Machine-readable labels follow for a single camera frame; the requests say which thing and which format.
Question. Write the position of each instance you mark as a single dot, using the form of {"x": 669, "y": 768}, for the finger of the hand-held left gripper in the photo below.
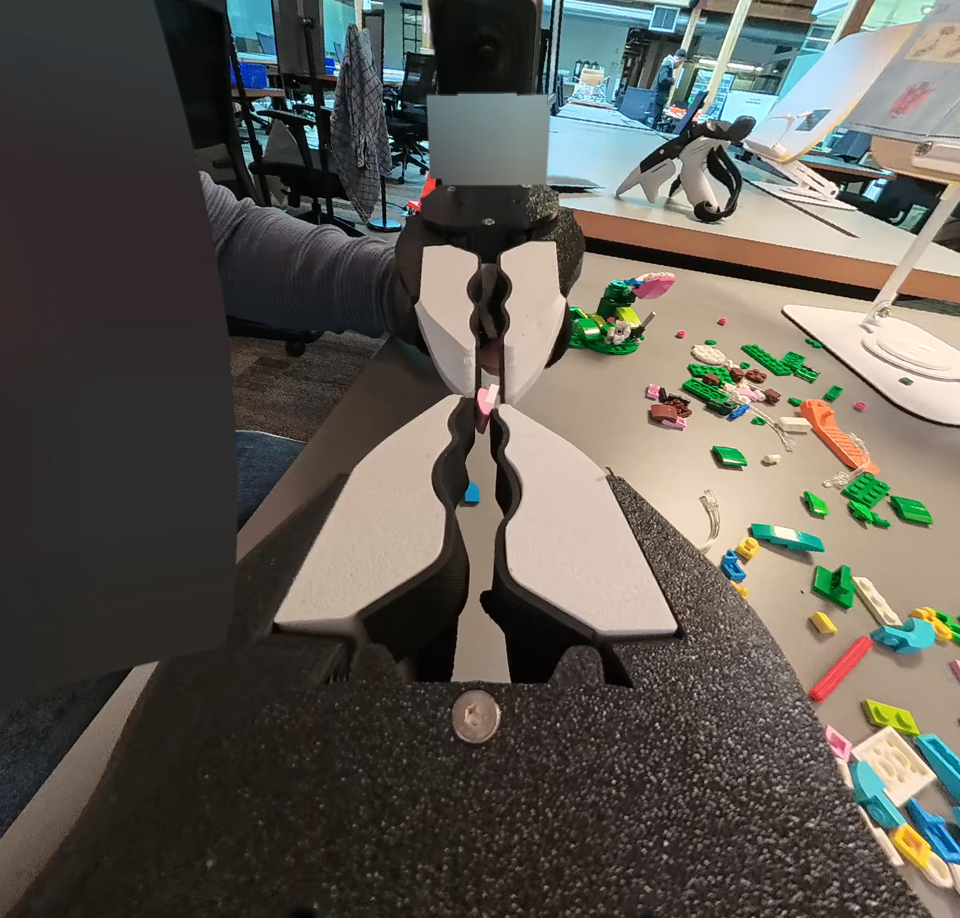
{"x": 446, "y": 311}
{"x": 534, "y": 311}

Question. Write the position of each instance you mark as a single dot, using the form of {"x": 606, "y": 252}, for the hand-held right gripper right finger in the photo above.
{"x": 570, "y": 543}

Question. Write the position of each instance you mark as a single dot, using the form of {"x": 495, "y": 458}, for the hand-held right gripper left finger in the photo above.
{"x": 375, "y": 528}

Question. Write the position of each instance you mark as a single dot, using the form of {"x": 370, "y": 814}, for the small pink lego piece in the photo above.
{"x": 485, "y": 404}

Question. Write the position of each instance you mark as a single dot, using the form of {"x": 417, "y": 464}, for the person's left forearm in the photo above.
{"x": 300, "y": 266}

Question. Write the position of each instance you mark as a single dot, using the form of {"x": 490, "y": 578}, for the green lego flower assembly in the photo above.
{"x": 607, "y": 318}

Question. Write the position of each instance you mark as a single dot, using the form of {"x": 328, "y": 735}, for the clear plastic lego stem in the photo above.
{"x": 711, "y": 517}

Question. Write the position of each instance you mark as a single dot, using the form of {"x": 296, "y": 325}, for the green lego slope tile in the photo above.
{"x": 729, "y": 457}

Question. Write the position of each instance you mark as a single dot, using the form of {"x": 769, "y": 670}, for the teal curved lego piece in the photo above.
{"x": 787, "y": 537}

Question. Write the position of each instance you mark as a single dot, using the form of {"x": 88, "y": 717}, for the pile of green brown lego bricks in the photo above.
{"x": 765, "y": 356}

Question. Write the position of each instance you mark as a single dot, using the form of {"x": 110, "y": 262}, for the green studded lego block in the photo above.
{"x": 831, "y": 587}

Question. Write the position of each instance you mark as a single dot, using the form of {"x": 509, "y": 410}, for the orange lego brick separator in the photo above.
{"x": 832, "y": 431}

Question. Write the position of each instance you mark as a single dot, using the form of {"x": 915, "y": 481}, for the red long lego bar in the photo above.
{"x": 841, "y": 669}

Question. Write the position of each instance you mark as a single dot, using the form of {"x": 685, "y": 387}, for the white long lego plate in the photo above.
{"x": 877, "y": 603}

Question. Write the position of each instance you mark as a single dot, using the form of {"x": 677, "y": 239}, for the cyan round lego piece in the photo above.
{"x": 904, "y": 637}

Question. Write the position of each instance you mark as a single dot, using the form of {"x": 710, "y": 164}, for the spread of colourful lego parts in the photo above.
{"x": 892, "y": 760}

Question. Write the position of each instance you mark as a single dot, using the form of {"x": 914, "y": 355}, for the lego instruction booklet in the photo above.
{"x": 915, "y": 71}

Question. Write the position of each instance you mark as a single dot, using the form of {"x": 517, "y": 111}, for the orange traffic cone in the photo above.
{"x": 429, "y": 185}

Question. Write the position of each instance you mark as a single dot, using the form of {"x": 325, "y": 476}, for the checked shirt hanging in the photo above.
{"x": 361, "y": 123}

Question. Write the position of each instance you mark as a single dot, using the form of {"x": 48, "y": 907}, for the black chair wheel base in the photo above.
{"x": 292, "y": 341}

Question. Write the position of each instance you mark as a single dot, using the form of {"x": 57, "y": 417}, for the black office chair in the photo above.
{"x": 300, "y": 161}

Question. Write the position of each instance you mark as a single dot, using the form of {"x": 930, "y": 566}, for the spare gripper lying on table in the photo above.
{"x": 694, "y": 157}

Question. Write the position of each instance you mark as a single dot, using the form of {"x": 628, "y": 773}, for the blue storage bin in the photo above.
{"x": 259, "y": 78}

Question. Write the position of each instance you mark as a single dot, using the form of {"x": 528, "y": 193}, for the white tilted board stand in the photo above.
{"x": 840, "y": 86}

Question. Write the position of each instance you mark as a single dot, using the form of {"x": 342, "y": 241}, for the white book stand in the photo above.
{"x": 900, "y": 356}

